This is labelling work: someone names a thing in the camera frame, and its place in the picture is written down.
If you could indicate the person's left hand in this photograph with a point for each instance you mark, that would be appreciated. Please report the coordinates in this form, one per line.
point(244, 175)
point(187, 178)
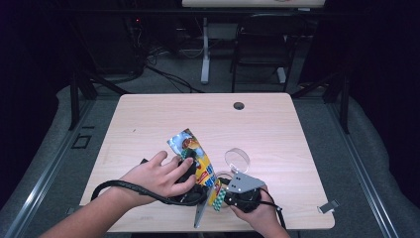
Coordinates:
point(155, 178)

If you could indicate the dark curtain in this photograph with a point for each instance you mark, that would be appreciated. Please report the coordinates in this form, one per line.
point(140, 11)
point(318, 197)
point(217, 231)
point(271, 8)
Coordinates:
point(26, 82)
point(386, 82)

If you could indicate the metal floor rail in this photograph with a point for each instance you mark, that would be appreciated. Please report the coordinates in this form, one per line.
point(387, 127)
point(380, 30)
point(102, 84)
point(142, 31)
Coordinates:
point(46, 172)
point(363, 172)

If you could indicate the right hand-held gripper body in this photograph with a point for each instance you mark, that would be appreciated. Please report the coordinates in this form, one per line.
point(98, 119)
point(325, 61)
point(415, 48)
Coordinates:
point(242, 183)

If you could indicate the black metal stand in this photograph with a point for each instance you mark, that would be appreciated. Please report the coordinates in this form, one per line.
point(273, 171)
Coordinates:
point(74, 99)
point(344, 105)

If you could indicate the yellow seasoning pouch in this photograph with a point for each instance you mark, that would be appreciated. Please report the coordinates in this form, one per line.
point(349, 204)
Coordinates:
point(198, 158)

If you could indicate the person's right hand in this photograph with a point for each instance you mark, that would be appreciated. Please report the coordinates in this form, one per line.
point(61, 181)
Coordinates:
point(264, 216)

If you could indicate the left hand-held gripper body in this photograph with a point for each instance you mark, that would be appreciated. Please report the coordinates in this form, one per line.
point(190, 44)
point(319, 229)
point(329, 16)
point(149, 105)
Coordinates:
point(200, 211)

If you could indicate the dark equipment box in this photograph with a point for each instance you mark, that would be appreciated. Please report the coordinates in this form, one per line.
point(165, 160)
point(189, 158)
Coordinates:
point(109, 43)

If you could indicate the black chair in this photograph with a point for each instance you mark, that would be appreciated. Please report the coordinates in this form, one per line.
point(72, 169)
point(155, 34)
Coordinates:
point(264, 59)

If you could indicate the grey box under table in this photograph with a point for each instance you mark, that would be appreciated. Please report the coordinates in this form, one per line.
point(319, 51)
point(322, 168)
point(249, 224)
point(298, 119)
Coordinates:
point(223, 31)

